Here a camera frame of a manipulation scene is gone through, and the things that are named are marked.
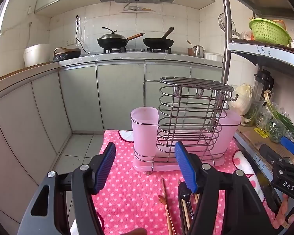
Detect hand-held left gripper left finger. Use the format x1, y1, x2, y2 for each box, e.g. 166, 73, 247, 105
17, 142, 117, 235

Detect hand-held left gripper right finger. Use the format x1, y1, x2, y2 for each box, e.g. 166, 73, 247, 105
174, 141, 282, 235

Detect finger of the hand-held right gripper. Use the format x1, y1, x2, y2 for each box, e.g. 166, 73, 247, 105
260, 144, 288, 167
280, 136, 294, 165

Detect pink plastic drip tray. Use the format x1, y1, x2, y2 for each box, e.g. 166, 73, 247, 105
133, 130, 227, 172

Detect black spoon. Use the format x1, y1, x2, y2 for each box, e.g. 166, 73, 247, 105
178, 181, 195, 226

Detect pink plastic utensil cup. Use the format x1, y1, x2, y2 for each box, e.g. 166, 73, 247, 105
131, 106, 160, 161
219, 110, 242, 152

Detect brown wooden chopstick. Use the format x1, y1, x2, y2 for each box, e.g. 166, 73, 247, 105
162, 178, 174, 235

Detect wire utensil rack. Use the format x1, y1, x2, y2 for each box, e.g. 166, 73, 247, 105
133, 76, 242, 175

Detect person's right hand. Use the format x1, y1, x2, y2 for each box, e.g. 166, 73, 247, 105
272, 194, 291, 229

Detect person's left hand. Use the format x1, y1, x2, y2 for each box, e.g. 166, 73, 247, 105
127, 228, 147, 235

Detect cardboard box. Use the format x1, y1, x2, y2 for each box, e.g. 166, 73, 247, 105
240, 126, 294, 167

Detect green onions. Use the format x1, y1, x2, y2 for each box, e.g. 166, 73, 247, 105
263, 90, 294, 140

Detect clear container of greens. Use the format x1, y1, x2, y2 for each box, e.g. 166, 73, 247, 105
245, 95, 265, 126

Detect pink polka dot blanket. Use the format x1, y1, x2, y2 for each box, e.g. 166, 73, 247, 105
71, 129, 277, 235

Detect napa cabbage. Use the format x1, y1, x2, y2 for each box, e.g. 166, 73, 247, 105
231, 83, 254, 115

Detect black blender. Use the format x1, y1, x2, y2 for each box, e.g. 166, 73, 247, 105
253, 70, 275, 98

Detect grey base cabinets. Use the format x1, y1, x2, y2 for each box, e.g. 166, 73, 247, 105
0, 61, 226, 226

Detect white rectangular tray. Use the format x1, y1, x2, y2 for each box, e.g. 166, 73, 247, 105
204, 52, 224, 62

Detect green plastic colander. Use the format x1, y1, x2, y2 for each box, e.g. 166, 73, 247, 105
249, 18, 291, 46

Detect steel kettle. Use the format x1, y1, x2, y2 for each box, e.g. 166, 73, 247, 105
192, 44, 206, 58

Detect black induction cooker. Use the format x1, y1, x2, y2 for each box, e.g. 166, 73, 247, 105
53, 47, 82, 62

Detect gas stove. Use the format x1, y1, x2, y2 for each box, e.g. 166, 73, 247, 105
103, 47, 172, 54

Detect black frying wok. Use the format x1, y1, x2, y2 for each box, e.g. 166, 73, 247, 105
143, 27, 174, 49

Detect black wok with lid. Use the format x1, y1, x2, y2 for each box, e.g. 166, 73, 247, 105
97, 27, 145, 49

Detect metal shelving rack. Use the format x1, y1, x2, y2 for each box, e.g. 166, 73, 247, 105
220, 0, 294, 186

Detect white rice cooker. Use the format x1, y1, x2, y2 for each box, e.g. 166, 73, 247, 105
23, 43, 51, 67

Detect metal strainer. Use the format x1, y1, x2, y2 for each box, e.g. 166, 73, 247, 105
218, 13, 240, 37

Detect black power cable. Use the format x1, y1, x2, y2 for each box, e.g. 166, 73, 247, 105
75, 15, 90, 55

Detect small wall shelf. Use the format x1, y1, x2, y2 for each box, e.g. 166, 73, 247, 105
118, 3, 155, 13

